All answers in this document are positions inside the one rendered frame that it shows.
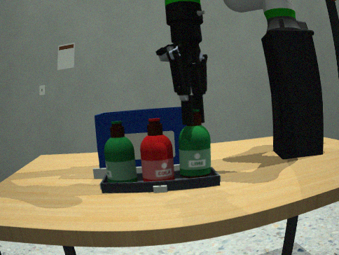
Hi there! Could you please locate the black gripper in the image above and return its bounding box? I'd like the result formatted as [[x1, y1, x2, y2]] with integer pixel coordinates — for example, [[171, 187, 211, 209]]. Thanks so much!
[[166, 21, 207, 125]]

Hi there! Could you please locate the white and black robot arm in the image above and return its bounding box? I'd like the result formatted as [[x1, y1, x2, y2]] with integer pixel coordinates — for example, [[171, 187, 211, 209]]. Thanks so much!
[[156, 0, 314, 62]]

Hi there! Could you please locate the red cola bottle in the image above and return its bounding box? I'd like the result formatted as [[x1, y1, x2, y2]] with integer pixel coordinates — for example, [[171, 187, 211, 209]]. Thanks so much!
[[140, 118, 174, 181]]

